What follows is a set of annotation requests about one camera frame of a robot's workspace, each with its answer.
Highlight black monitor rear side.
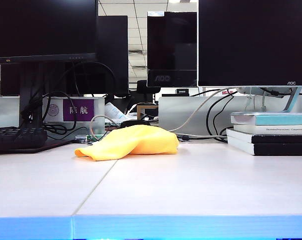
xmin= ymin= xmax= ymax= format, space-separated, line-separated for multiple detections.
xmin=97 ymin=15 xmax=129 ymax=95

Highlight gray desk partition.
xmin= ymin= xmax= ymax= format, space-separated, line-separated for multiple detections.
xmin=158 ymin=96 xmax=302 ymax=138

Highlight white papers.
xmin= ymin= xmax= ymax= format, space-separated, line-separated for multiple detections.
xmin=105 ymin=101 xmax=130 ymax=123

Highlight black monitor with black stand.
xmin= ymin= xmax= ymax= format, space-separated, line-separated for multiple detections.
xmin=0 ymin=0 xmax=98 ymax=129

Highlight purple labelled socket box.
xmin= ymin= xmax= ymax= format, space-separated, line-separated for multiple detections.
xmin=0 ymin=96 xmax=106 ymax=141

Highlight yellow microfiber rag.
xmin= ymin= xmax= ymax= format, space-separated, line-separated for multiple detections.
xmin=74 ymin=124 xmax=180 ymax=162

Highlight white book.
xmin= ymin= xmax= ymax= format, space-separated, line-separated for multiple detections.
xmin=233 ymin=124 xmax=302 ymax=136

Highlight black AOC monitor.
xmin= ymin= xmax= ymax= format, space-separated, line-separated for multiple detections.
xmin=147 ymin=11 xmax=199 ymax=88

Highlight white-framed AOC monitor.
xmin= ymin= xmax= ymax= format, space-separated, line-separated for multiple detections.
xmin=197 ymin=0 xmax=302 ymax=113

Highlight round white sticker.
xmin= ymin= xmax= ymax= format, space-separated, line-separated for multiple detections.
xmin=46 ymin=103 xmax=59 ymax=117

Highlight purple name sign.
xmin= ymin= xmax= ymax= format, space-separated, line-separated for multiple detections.
xmin=63 ymin=99 xmax=95 ymax=122

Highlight black monitor cable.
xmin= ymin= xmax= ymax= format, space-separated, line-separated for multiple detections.
xmin=42 ymin=91 xmax=78 ymax=132

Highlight beige looped cable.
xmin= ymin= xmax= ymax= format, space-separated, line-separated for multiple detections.
xmin=90 ymin=114 xmax=114 ymax=141

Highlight black hanging cable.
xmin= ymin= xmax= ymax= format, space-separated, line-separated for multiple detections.
xmin=206 ymin=91 xmax=239 ymax=144
xmin=213 ymin=94 xmax=236 ymax=137

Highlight black keyboard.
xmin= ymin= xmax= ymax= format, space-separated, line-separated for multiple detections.
xmin=0 ymin=126 xmax=73 ymax=155

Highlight beige monitor cable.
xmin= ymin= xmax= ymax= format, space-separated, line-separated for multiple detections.
xmin=168 ymin=87 xmax=233 ymax=133

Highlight teal book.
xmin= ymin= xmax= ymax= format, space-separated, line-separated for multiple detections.
xmin=230 ymin=111 xmax=302 ymax=126

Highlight wooden frame box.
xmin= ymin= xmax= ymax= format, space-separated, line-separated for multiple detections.
xmin=137 ymin=104 xmax=159 ymax=120

